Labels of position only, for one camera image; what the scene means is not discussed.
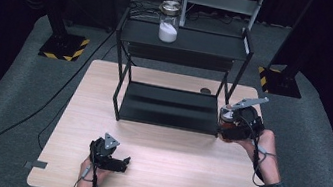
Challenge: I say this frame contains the glass jar with brown contents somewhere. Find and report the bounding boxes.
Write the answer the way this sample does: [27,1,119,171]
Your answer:
[216,102,239,133]

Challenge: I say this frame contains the grey metal stand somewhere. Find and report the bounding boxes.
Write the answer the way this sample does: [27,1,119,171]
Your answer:
[176,0,268,41]

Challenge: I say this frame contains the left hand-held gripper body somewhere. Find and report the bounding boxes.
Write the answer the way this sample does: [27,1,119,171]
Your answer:
[89,131,133,174]

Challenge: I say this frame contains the thin black floor cable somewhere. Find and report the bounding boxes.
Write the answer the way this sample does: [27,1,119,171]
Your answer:
[35,33,120,160]

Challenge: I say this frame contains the person's left hand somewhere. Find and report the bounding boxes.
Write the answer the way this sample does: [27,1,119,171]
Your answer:
[76,155,115,187]

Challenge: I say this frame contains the grey tape strip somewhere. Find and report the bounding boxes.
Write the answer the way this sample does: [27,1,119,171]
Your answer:
[23,158,49,172]

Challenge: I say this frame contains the dark round table grommet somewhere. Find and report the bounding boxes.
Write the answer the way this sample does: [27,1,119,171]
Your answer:
[199,86,213,95]

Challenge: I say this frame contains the left hand-held gripper cable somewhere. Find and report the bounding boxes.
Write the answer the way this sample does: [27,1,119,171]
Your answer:
[72,140,108,187]

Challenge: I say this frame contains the glass jar with white powder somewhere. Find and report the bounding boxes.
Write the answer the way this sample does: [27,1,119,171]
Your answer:
[153,0,184,45]

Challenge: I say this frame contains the hand-held gripper cable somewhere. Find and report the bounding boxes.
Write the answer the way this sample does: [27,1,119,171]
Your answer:
[231,115,285,187]
[72,140,108,187]

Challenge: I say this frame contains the person's right hand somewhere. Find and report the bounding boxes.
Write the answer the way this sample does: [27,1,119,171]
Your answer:
[238,125,280,159]

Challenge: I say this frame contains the right hand-held gripper cable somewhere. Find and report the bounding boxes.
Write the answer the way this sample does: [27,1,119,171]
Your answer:
[231,115,285,187]

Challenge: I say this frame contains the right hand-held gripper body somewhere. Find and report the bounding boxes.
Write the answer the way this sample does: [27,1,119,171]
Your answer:
[224,91,271,144]

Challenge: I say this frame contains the black two-tier metal rack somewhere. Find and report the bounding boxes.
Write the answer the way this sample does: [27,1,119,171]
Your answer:
[102,6,259,143]

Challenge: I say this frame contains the black stand with striped base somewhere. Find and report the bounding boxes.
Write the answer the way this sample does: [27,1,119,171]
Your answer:
[254,0,318,100]
[37,0,97,65]

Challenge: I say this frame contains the thick black floor cable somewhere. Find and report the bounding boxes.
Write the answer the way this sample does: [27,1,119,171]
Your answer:
[0,9,119,187]

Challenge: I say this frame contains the tangle of floor cables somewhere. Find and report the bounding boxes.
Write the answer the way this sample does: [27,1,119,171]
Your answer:
[127,0,184,27]

